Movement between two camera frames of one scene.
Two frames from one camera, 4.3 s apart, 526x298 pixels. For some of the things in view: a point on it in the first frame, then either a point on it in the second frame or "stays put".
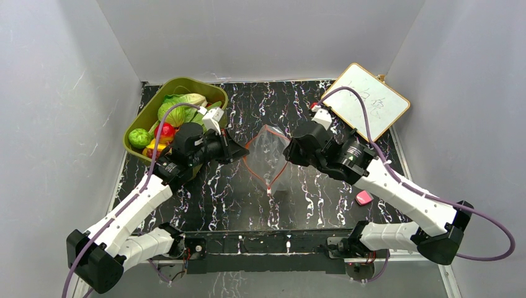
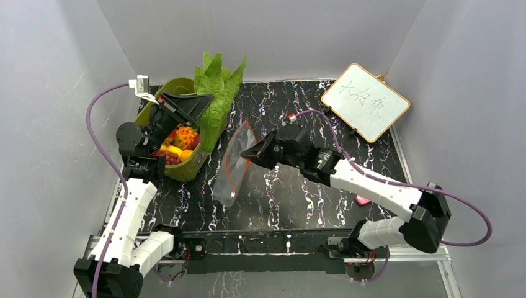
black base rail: (305, 251) stays put
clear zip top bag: (266, 159) to (234, 166)
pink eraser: (363, 197) stays put
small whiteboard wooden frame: (383, 104) stays put
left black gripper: (231, 150) to (187, 108)
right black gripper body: (304, 149) to (271, 146)
